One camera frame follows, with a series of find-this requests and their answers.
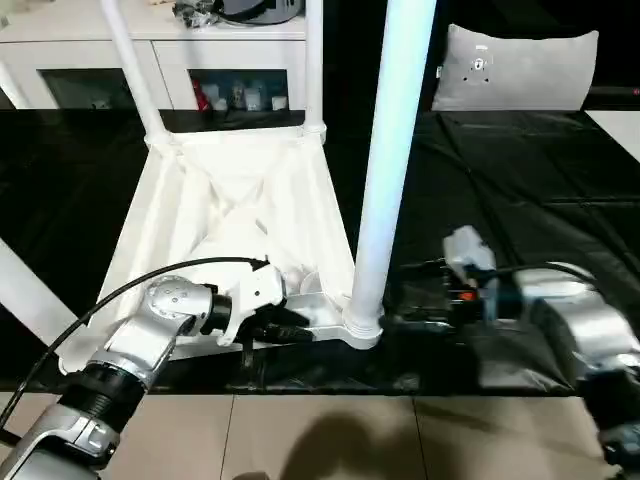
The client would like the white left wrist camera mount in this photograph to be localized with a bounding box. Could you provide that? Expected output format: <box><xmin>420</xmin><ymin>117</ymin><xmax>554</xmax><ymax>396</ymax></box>
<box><xmin>216</xmin><ymin>263</ymin><xmax>290</xmax><ymax>347</ymax></box>

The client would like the flat white board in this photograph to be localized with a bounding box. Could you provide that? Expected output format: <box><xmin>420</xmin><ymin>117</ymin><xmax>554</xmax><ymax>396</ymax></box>
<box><xmin>584</xmin><ymin>109</ymin><xmax>640</xmax><ymax>164</ymax></box>

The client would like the black box with gold label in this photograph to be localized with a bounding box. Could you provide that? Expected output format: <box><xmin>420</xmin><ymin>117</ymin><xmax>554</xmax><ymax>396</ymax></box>
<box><xmin>319</xmin><ymin>0</ymin><xmax>451</xmax><ymax>114</ymax></box>

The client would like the white cabinet with glass doors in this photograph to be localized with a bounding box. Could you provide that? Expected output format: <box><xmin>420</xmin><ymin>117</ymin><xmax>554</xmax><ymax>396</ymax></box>
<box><xmin>0</xmin><ymin>0</ymin><xmax>309</xmax><ymax>112</ymax></box>

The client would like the grey printed cushion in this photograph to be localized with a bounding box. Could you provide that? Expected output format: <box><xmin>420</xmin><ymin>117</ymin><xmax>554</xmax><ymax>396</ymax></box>
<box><xmin>430</xmin><ymin>23</ymin><xmax>600</xmax><ymax>112</ymax></box>

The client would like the black tangled item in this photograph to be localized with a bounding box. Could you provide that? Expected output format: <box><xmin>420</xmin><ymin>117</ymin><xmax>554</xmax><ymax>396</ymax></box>
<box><xmin>172</xmin><ymin>2</ymin><xmax>217</xmax><ymax>29</ymax></box>

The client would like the grey round appliance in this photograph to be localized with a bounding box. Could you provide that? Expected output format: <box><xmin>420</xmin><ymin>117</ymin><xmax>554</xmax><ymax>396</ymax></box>
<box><xmin>218</xmin><ymin>0</ymin><xmax>307</xmax><ymax>25</ymax></box>

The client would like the white plastic table top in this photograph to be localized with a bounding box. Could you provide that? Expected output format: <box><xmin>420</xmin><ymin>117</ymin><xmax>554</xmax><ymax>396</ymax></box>
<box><xmin>57</xmin><ymin>124</ymin><xmax>386</xmax><ymax>375</ymax></box>

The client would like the black work mat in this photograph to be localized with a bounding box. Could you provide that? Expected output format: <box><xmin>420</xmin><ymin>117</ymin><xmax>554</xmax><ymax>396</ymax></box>
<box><xmin>0</xmin><ymin>107</ymin><xmax>640</xmax><ymax>399</ymax></box>

